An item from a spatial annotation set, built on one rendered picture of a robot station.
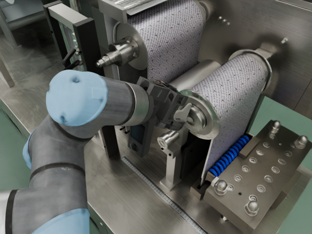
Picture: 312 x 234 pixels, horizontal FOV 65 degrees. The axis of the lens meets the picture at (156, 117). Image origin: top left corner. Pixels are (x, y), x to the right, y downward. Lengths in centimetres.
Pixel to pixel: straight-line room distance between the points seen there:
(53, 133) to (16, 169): 190
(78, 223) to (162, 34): 52
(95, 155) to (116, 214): 26
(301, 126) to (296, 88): 175
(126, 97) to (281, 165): 63
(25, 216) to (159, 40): 52
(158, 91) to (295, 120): 226
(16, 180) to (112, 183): 137
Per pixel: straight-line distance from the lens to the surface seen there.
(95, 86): 34
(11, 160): 235
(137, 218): 87
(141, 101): 41
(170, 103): 48
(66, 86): 34
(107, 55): 68
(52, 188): 35
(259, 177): 84
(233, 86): 66
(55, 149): 38
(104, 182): 94
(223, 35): 91
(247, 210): 76
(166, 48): 72
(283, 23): 81
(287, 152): 94
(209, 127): 63
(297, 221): 206
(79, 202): 35
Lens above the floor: 171
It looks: 47 degrees down
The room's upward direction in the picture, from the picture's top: straight up
